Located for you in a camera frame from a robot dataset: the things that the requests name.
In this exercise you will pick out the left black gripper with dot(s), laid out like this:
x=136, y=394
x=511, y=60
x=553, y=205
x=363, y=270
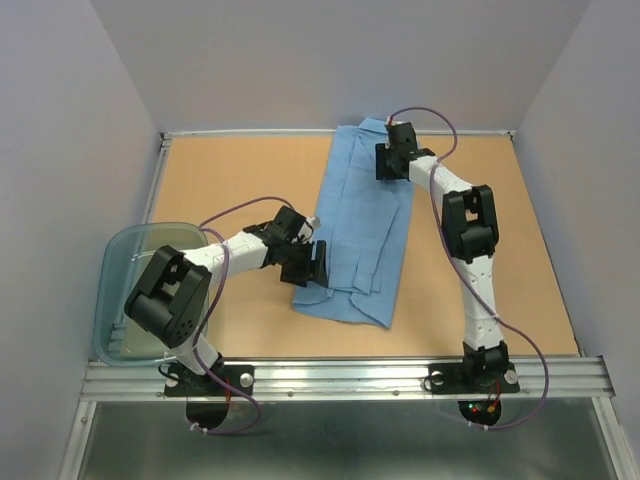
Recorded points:
x=316, y=268

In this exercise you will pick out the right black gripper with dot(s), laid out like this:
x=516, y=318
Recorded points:
x=382, y=168

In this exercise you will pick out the light blue long sleeve shirt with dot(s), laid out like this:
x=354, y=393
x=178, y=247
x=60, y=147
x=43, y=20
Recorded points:
x=365, y=223

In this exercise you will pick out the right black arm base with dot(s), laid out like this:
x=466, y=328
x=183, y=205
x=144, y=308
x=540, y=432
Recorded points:
x=455, y=379

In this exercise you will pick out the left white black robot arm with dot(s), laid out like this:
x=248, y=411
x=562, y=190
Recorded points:
x=171, y=298

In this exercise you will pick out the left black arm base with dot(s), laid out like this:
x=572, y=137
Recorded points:
x=180, y=382

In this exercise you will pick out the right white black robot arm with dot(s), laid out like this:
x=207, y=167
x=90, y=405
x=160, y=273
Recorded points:
x=469, y=232

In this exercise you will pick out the clear blue plastic bin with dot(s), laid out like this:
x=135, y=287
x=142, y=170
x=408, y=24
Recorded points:
x=117, y=340

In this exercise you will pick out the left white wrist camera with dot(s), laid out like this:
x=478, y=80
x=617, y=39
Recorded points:
x=310, y=224

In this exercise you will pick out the aluminium front rail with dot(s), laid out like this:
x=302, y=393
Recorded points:
x=339, y=380

